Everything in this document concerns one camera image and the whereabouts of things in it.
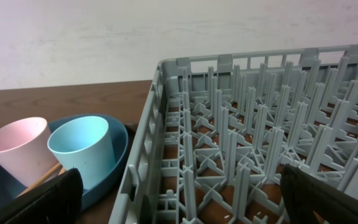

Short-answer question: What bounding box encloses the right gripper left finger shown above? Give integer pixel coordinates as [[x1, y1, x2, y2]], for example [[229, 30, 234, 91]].
[[0, 168, 83, 223]]

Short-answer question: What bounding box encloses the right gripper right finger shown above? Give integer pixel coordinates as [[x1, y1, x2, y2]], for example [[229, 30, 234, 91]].
[[280, 164, 358, 224]]

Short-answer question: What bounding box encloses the wooden chopstick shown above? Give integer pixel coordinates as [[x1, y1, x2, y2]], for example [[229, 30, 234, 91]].
[[17, 163, 63, 197], [58, 167, 65, 175]]

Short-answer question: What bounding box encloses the light blue cup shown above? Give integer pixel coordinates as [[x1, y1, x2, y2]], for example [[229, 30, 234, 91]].
[[47, 116, 116, 190]]

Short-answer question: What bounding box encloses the pink cup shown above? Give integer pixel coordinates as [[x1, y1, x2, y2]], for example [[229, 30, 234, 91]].
[[0, 117, 58, 187]]

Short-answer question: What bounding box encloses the grey dishwasher rack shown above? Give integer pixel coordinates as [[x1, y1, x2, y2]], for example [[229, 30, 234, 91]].
[[109, 45, 358, 223]]

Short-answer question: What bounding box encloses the dark blue plate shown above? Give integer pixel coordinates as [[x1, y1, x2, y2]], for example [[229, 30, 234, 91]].
[[0, 114, 135, 212]]

